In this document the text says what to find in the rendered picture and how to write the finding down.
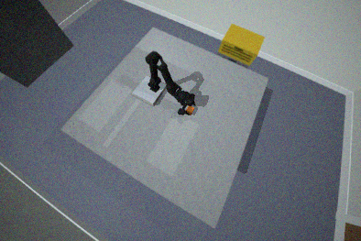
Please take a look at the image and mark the orange block with dark blue square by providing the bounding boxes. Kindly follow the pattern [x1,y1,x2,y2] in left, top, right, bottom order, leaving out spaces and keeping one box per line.
[186,106,194,115]

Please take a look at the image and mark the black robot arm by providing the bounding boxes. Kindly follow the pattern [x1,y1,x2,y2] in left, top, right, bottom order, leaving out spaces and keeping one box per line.
[145,50,195,106]

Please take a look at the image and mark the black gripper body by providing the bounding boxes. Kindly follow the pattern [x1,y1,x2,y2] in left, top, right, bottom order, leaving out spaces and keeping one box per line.
[178,93,195,115]

